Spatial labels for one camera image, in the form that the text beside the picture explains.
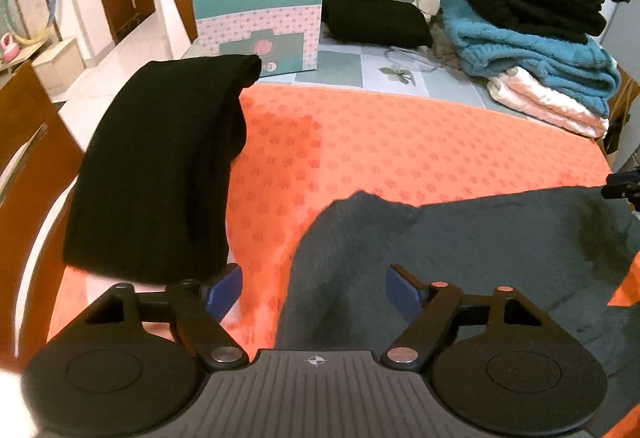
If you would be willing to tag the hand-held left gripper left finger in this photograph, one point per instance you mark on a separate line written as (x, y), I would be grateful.
(226, 292)

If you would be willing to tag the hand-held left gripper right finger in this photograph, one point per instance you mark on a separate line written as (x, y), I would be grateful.
(402, 292)

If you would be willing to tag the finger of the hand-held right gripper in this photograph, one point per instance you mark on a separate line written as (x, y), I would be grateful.
(620, 187)

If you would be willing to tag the dark grey garment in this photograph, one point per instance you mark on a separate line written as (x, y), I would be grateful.
(500, 243)

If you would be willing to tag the pink white folded garment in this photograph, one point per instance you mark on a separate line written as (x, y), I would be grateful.
(545, 102)

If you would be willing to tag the orange patterned mat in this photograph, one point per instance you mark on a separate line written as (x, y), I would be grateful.
(400, 142)

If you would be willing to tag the blue knit sweater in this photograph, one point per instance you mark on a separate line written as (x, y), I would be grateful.
(520, 52)

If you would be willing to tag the grey-green flower tablecloth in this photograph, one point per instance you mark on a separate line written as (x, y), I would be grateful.
(345, 67)

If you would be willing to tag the wooden chair with slats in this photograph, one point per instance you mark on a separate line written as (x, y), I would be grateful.
(25, 157)

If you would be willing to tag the white charger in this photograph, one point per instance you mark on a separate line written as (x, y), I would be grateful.
(429, 2)

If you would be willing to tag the teal pink cardboard box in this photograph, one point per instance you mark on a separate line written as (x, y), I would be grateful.
(257, 22)

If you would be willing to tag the black folded cloth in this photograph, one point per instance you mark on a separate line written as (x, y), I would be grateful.
(375, 20)

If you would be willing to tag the beige storage box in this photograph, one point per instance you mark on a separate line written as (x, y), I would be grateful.
(57, 60)

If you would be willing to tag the wooden chair backrest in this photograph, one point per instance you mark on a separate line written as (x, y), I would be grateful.
(181, 2)

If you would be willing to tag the pink kettlebell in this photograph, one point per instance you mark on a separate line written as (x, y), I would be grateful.
(7, 48)

